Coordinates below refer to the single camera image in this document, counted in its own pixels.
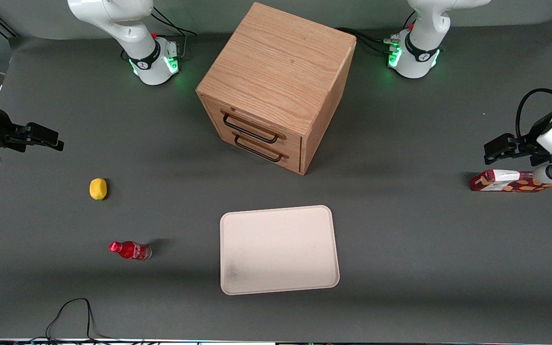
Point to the beige plastic tray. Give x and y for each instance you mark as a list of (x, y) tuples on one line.
[(278, 249)]

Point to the red coke bottle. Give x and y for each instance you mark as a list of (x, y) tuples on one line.
[(132, 250)]

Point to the red snack box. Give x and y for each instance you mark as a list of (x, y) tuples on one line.
[(506, 182)]

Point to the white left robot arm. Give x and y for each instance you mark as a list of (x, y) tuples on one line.
[(419, 48)]

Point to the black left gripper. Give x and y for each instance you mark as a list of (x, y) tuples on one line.
[(531, 144)]

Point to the yellow lemon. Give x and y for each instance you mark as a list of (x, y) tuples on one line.
[(97, 189)]

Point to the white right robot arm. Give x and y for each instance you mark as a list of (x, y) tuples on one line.
[(127, 28)]

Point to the wooden drawer cabinet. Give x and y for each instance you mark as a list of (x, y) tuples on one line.
[(281, 62)]

